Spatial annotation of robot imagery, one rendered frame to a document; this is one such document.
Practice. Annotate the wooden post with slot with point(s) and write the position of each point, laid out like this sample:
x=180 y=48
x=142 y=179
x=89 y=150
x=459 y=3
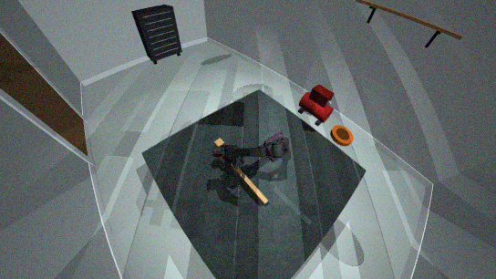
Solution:
x=218 y=143

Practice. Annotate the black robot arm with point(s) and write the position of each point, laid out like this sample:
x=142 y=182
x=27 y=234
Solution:
x=232 y=152

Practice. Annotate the light wooden board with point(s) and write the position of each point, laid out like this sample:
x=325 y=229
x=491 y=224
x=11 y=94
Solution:
x=250 y=186

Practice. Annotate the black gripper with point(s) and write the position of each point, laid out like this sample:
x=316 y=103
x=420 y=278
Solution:
x=223 y=165

